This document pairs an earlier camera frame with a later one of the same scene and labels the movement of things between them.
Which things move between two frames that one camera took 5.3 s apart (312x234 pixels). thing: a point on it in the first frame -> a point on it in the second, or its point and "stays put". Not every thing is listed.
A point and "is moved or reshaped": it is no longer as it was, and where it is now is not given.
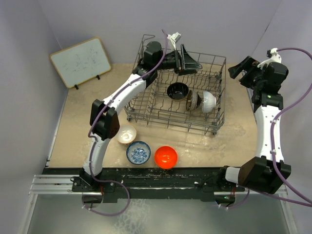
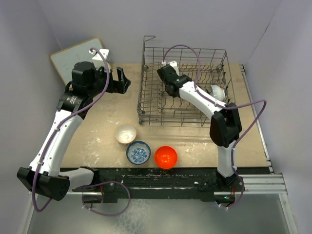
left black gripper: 189,64 -> 119,86
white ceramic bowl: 209,102 is moved or reshaped
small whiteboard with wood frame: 81,62 stays put
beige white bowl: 127,134 stays put
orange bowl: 165,157 stays put
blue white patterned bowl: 138,152 stays put
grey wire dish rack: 195,102 is moved or reshaped
